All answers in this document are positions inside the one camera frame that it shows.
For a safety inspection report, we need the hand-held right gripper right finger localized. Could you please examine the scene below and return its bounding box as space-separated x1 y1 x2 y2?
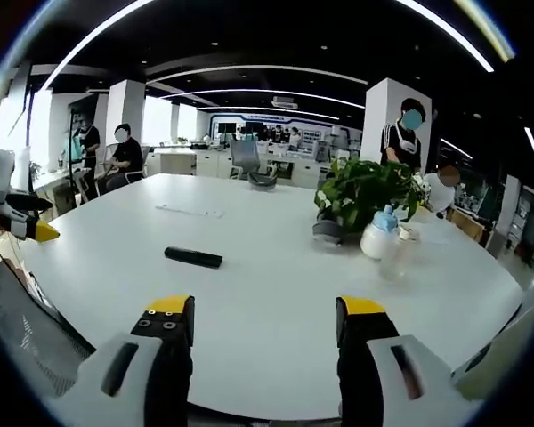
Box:
336 295 462 427

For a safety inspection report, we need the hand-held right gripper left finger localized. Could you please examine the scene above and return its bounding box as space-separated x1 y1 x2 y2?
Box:
53 294 196 427

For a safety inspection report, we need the black remote control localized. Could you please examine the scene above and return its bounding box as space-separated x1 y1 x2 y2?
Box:
163 246 224 270

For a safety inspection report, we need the black mesh chair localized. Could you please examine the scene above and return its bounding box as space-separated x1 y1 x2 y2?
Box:
0 248 97 401

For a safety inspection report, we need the clear plastic bottle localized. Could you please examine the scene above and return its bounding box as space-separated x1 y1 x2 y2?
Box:
377 226 416 282

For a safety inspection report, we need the white bottle with blue cap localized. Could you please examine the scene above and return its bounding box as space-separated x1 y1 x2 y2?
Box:
360 205 401 261

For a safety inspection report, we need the green potted plant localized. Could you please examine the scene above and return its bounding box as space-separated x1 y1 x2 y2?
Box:
311 156 424 246

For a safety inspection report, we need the grey round basket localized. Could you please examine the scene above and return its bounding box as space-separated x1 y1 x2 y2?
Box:
247 172 278 191

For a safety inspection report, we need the grey mesh office chair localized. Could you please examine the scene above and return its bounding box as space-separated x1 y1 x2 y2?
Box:
228 139 272 180

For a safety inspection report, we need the white office desk row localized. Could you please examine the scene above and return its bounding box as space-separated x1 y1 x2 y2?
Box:
146 146 335 190

